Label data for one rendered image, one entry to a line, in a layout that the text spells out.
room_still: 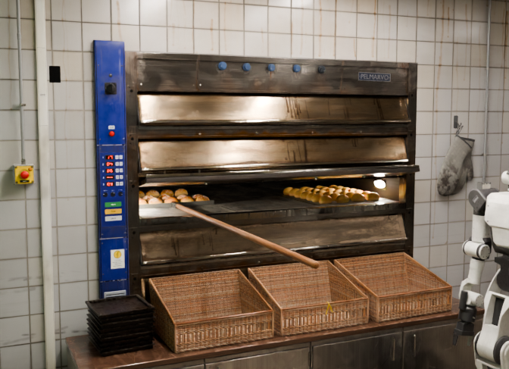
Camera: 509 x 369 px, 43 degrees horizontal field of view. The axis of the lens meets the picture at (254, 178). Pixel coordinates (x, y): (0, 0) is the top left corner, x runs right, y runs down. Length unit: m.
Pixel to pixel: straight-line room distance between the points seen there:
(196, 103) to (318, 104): 0.79
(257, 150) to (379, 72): 0.98
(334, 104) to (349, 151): 0.31
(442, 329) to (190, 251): 1.56
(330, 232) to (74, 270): 1.59
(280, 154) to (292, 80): 0.45
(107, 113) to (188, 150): 0.50
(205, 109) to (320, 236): 1.09
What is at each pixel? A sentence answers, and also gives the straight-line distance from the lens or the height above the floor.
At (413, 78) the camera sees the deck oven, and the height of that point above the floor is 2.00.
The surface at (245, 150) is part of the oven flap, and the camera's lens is 3.80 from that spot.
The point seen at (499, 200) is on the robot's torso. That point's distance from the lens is 3.39.
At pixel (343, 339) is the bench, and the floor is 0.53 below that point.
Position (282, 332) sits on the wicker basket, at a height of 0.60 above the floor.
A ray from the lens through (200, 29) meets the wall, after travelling 3.72.
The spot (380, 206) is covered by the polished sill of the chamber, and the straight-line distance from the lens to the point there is 4.29.
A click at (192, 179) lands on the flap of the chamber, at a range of 3.53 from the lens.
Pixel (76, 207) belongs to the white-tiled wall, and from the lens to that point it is 3.56.
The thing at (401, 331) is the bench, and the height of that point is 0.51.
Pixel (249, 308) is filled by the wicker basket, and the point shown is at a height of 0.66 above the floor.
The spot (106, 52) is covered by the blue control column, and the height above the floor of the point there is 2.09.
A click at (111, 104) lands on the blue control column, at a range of 3.53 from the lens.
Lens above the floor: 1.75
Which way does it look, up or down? 5 degrees down
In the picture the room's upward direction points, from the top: straight up
